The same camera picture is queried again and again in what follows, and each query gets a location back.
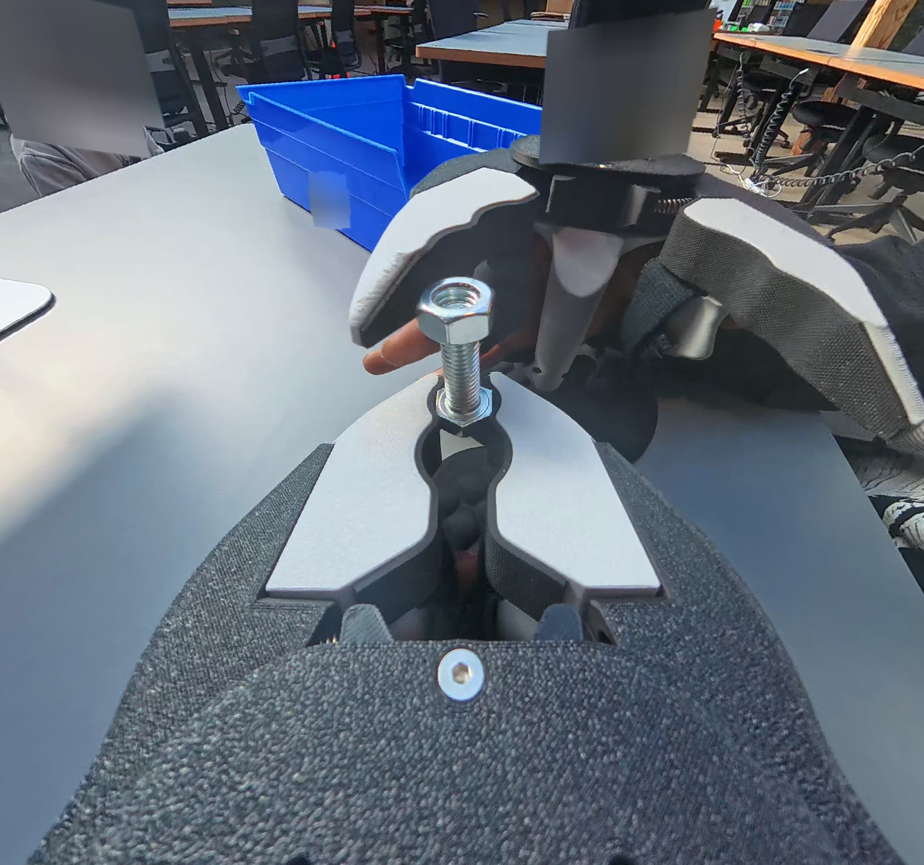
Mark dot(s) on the blue plastic bin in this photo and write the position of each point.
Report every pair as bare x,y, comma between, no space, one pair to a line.
325,128

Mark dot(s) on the grey wood-edged table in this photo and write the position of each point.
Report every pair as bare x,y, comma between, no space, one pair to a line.
830,53
238,14
491,42

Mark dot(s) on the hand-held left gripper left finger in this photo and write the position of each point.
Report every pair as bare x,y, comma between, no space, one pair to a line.
346,518

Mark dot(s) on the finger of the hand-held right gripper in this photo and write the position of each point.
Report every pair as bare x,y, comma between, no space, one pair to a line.
779,266
447,208

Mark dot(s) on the silver hex nut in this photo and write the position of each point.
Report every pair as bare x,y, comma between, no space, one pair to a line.
433,323

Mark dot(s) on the person's right hand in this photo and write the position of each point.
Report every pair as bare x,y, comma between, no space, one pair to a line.
722,374

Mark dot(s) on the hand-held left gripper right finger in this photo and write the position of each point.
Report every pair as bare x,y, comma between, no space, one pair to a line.
570,518

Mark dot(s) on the person's patterned clothing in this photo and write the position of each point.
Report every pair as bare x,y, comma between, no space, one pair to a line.
902,518

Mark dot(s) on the person's right forearm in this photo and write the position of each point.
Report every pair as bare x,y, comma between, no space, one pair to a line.
881,266

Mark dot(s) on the silver bolt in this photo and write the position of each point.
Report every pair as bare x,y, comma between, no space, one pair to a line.
460,374

